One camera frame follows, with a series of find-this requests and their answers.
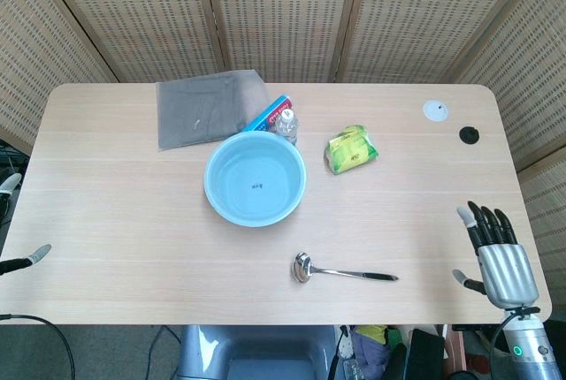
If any metal spoon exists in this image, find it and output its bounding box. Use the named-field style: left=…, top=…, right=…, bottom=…
left=290, top=251, right=400, bottom=284

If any woven bamboo folding screen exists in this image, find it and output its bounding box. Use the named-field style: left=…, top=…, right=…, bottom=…
left=0, top=0, right=566, bottom=323

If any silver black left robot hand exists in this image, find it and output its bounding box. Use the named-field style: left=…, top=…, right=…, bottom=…
left=0, top=172, right=52, bottom=276

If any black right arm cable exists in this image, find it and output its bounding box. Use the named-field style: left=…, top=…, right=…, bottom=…
left=488, top=308, right=525, bottom=372

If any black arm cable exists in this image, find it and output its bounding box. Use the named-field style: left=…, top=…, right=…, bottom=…
left=488, top=308, right=525, bottom=372
left=0, top=313, right=74, bottom=380

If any grey folded cloth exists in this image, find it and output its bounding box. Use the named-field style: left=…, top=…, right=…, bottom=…
left=155, top=69, right=272, bottom=150

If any light blue plastic bowl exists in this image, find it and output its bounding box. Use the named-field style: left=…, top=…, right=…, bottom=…
left=203, top=131, right=308, bottom=227

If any green yellow snack packet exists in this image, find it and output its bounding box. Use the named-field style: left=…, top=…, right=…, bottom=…
left=325, top=125, right=380, bottom=176

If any blue red flat box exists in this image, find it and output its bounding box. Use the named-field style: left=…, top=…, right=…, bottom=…
left=241, top=94, right=294, bottom=133

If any purple cloth bundle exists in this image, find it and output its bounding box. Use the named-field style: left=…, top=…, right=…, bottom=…
left=352, top=331, right=391, bottom=375

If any clear plastic bottle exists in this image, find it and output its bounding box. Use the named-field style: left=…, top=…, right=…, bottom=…
left=269, top=108, right=300, bottom=148

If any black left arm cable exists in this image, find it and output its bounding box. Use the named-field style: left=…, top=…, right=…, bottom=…
left=0, top=313, right=74, bottom=380

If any white round table cap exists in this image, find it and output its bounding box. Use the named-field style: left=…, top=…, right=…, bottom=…
left=422, top=100, right=448, bottom=123

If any yellow green bag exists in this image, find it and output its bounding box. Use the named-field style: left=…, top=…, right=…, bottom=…
left=355, top=324, right=390, bottom=342

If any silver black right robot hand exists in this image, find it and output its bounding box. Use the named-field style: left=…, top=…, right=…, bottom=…
left=452, top=201, right=539, bottom=310

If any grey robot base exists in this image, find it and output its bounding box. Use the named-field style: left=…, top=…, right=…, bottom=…
left=176, top=324, right=341, bottom=380

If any black flat object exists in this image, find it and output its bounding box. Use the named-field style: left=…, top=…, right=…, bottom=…
left=407, top=328, right=446, bottom=380

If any thin black floor cable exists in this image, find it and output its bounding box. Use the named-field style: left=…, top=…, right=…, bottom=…
left=148, top=325, right=183, bottom=380

